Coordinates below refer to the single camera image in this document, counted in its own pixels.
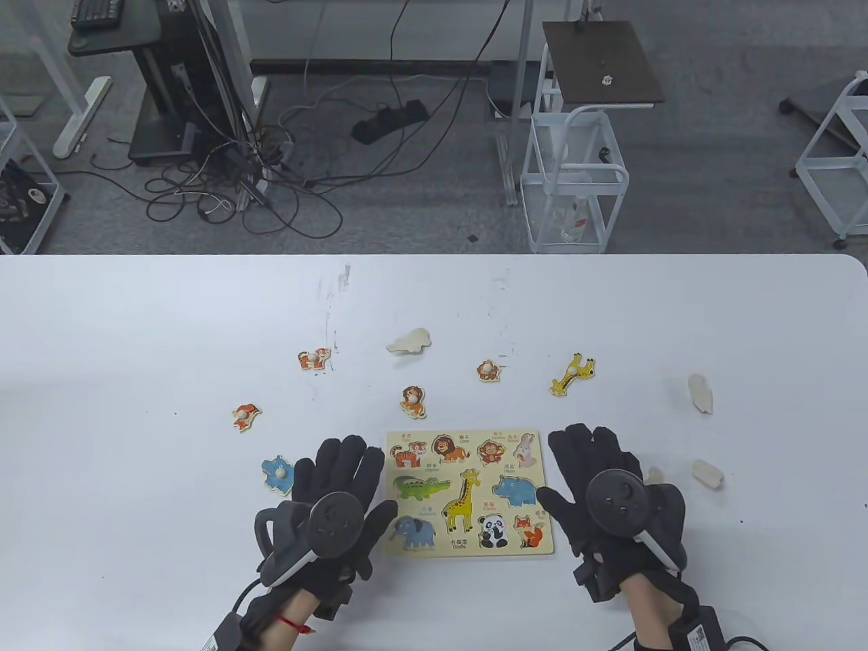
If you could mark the person's right hand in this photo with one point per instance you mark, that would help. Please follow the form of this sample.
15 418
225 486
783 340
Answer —
576 468

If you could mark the person's left hand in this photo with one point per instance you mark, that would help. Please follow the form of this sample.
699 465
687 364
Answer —
346 468

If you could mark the blue hippo puzzle piece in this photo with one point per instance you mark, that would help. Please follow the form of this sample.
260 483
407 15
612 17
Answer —
277 473

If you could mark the pink rabbit puzzle piece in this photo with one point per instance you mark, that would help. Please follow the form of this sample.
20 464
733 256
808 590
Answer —
655 475

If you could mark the wooden animal puzzle frame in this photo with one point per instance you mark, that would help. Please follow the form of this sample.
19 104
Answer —
495 469

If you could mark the yellow giraffe puzzle piece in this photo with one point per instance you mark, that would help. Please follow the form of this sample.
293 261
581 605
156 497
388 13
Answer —
569 376

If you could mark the lion puzzle piece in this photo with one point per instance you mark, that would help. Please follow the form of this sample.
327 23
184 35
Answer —
413 401

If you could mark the tiger puzzle piece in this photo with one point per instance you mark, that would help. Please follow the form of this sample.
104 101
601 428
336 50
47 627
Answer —
315 361

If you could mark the orange fox puzzle piece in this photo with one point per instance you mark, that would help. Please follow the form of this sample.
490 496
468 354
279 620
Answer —
245 417

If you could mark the panda puzzle piece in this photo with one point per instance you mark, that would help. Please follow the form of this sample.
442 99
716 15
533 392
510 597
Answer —
707 475

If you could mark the monkey puzzle piece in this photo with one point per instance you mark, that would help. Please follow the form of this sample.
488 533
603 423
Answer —
487 371

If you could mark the crocodile wooden puzzle piece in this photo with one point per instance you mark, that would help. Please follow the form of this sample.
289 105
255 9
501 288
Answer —
409 341

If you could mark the blue elephant puzzle piece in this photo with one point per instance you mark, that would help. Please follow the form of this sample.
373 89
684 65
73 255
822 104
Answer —
702 395

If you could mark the person's right forearm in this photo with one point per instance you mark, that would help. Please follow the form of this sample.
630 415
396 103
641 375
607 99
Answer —
651 614

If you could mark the person's left forearm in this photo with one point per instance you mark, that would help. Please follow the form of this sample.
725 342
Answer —
288 627

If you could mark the black labelled wrist box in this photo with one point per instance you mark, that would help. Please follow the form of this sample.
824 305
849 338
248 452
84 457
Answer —
698 630
220 634

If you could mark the clear plastic bottle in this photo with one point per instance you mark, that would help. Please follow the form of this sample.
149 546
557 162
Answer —
576 220

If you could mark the black power strip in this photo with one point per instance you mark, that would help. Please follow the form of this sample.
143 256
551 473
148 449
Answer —
386 122

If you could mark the black desk crossbar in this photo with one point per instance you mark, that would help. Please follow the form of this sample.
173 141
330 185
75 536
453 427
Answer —
366 66

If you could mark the white metal pole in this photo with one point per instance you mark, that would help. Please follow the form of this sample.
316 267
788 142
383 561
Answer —
522 68

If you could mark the black computer tower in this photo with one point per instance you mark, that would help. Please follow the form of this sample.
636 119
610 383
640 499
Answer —
163 102

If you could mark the black bag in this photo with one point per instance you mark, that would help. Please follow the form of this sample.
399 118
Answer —
20 217

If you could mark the brown board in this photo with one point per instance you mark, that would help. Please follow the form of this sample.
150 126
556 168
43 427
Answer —
597 54

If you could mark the white metal cart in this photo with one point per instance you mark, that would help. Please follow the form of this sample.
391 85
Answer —
824 125

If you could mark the white desk foot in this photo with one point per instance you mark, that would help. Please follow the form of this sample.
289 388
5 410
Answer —
81 119

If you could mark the white desk leg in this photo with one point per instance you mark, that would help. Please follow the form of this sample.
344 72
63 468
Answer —
230 41

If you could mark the white metal rack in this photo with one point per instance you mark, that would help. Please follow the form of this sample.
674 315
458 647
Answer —
30 149

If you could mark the black desk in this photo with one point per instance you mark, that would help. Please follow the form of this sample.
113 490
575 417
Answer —
115 37

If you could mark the black keyboard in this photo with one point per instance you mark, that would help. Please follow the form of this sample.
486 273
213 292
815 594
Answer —
95 12

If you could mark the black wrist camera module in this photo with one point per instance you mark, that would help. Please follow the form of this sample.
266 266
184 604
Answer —
333 602
597 578

